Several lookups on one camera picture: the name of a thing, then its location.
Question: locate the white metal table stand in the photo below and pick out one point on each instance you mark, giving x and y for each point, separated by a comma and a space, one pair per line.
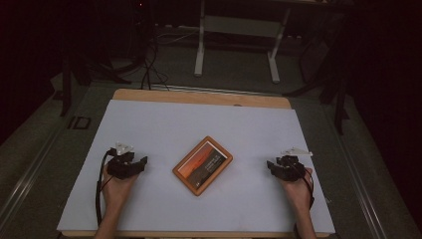
239, 26

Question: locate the person's right hand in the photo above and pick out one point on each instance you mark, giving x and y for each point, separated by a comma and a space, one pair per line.
300, 194

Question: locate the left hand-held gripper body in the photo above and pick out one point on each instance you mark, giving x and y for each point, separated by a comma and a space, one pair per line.
121, 167

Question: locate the wooden picture frame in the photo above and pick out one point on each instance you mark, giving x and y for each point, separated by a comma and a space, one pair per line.
203, 165

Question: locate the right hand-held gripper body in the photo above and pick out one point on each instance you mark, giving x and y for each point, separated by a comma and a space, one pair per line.
292, 169

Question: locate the black floor bracket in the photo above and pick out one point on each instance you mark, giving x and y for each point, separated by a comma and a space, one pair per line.
79, 122

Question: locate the metal floor rail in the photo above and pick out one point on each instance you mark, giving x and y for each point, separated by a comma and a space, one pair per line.
30, 176
360, 186

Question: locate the white table cover sheet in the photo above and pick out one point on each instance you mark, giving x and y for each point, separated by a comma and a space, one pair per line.
205, 119

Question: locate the black metal stand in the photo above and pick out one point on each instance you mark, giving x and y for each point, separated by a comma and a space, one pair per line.
66, 89
338, 99

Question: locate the person's left hand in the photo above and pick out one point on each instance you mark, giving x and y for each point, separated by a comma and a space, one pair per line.
116, 192

